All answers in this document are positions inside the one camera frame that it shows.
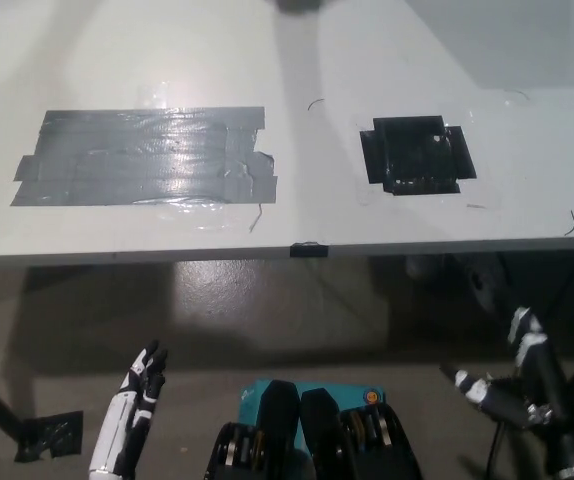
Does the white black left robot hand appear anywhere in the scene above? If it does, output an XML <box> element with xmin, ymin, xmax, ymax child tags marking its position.
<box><xmin>89</xmin><ymin>339</ymin><xmax>169</xmax><ymax>476</ymax></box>

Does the black floor tape patch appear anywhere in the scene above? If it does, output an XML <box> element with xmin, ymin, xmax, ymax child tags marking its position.
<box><xmin>14</xmin><ymin>410</ymin><xmax>85</xmax><ymax>464</ymax></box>

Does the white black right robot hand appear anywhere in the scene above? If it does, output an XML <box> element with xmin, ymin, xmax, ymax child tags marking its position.
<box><xmin>439</xmin><ymin>305</ymin><xmax>574</xmax><ymax>437</ymax></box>

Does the white rounded object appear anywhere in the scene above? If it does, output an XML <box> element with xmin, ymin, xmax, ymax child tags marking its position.
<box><xmin>405</xmin><ymin>254</ymin><xmax>439</xmax><ymax>279</ymax></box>
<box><xmin>465</xmin><ymin>253</ymin><xmax>512</xmax><ymax>312</ymax></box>

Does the grey duct tape patch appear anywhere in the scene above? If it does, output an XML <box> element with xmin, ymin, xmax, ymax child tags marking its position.
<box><xmin>9</xmin><ymin>105</ymin><xmax>279</xmax><ymax>207</ymax></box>

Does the clear tape piece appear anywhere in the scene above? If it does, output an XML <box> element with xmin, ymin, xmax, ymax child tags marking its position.
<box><xmin>155</xmin><ymin>197</ymin><xmax>244</xmax><ymax>234</ymax></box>

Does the black cable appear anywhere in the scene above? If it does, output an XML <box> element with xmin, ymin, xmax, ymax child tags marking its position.
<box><xmin>485</xmin><ymin>429</ymin><xmax>507</xmax><ymax>480</ymax></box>

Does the black teal robot body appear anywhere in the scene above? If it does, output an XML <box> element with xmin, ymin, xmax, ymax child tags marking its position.
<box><xmin>204</xmin><ymin>378</ymin><xmax>423</xmax><ymax>480</ymax></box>

